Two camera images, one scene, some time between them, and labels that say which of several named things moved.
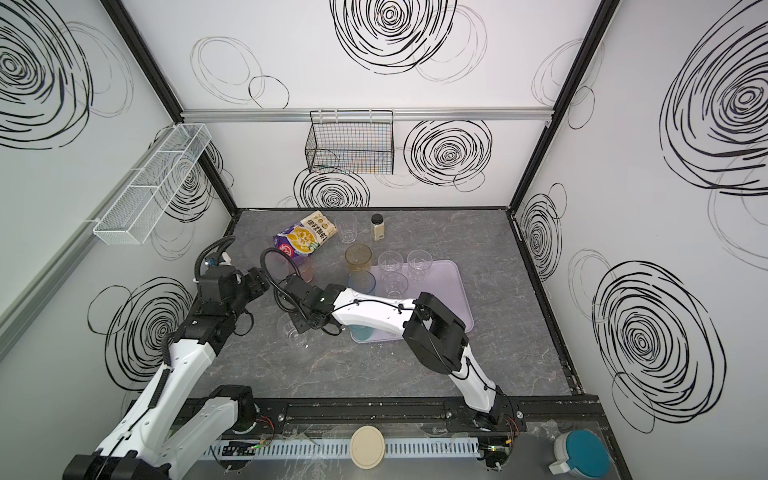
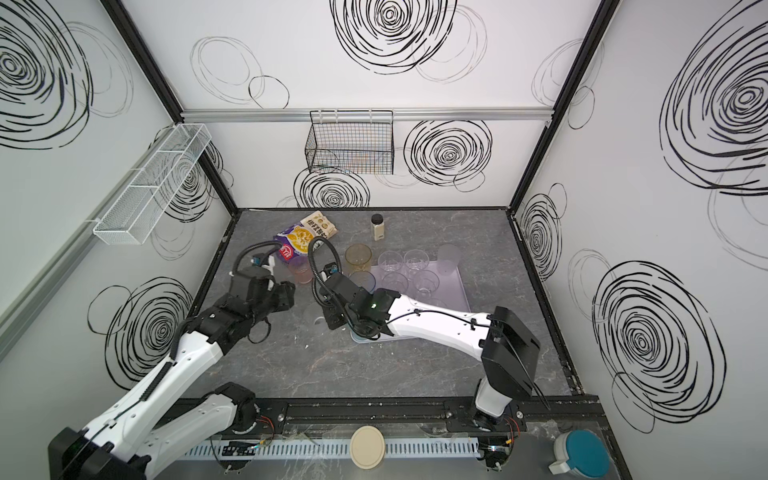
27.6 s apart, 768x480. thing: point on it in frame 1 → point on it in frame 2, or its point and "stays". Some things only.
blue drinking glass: [362, 281] stays
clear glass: [395, 284] stays
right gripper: [298, 306] → [332, 294]
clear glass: [390, 260] stays
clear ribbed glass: [347, 225] → [426, 282]
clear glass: [419, 262] stays
